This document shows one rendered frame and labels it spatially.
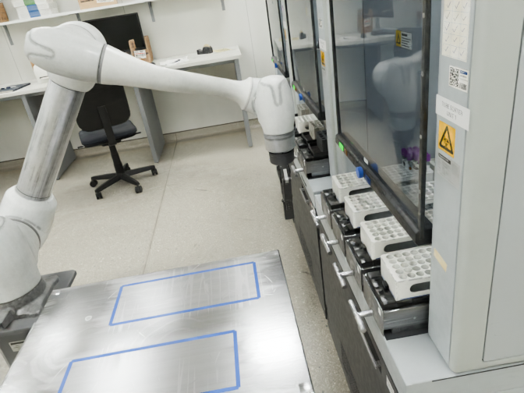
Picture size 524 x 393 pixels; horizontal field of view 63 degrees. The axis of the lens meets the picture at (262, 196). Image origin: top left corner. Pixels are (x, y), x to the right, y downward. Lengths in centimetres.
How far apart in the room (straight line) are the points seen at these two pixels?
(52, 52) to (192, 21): 359
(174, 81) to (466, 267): 83
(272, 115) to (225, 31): 355
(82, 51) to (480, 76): 87
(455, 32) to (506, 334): 54
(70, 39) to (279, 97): 53
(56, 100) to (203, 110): 356
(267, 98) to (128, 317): 66
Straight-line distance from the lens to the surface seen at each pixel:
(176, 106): 485
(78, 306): 116
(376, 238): 108
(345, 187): 131
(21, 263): 139
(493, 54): 65
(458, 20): 68
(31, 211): 149
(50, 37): 119
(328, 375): 190
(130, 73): 116
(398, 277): 95
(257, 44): 474
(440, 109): 74
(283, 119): 120
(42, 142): 142
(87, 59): 116
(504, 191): 74
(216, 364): 88
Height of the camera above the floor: 145
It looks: 26 degrees down
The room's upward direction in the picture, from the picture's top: 9 degrees counter-clockwise
